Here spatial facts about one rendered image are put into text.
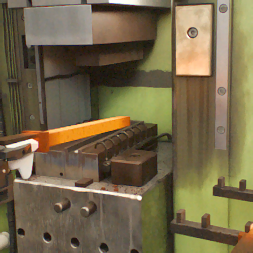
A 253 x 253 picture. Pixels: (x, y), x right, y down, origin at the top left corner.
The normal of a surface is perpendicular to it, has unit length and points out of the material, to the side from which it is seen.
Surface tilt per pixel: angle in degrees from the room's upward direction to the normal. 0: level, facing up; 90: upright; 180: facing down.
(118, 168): 90
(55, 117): 90
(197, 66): 90
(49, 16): 90
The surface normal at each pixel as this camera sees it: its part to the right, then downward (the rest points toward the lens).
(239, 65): -0.43, 0.20
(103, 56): 0.90, 0.07
